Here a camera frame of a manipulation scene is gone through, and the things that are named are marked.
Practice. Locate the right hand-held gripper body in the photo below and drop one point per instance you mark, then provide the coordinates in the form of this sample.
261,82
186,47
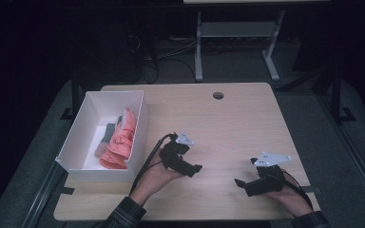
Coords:
269,183

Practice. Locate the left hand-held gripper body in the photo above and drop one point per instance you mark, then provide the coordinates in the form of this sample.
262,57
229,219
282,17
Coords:
174,158

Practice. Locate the pink ski glove grey palm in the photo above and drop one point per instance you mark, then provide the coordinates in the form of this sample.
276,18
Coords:
115,152

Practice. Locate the grey knit glove pink cuff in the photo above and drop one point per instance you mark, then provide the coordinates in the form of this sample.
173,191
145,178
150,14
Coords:
107,136
119,121

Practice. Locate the white rectangular box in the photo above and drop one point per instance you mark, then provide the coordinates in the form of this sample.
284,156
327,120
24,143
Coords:
88,126

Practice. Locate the person's right hand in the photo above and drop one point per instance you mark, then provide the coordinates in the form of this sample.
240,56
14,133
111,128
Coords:
293,198

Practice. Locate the person's left hand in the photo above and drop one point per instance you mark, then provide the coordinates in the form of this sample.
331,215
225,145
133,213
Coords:
152,183

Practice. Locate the black metal stand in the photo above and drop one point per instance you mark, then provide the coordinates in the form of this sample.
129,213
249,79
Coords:
337,95
75,95

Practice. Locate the grey metal stand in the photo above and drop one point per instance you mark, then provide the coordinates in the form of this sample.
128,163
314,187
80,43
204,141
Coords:
237,29

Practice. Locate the metal floor rail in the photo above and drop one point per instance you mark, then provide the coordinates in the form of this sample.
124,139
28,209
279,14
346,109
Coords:
355,158
41,196

